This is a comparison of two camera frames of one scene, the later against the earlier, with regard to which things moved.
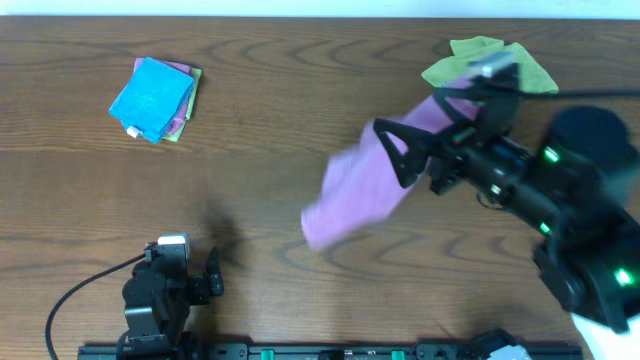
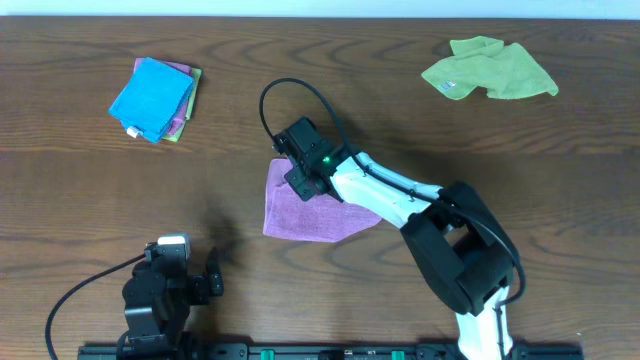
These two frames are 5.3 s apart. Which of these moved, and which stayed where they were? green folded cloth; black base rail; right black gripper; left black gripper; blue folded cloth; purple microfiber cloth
Moved: purple microfiber cloth; right black gripper
Stayed: green folded cloth; blue folded cloth; left black gripper; black base rail
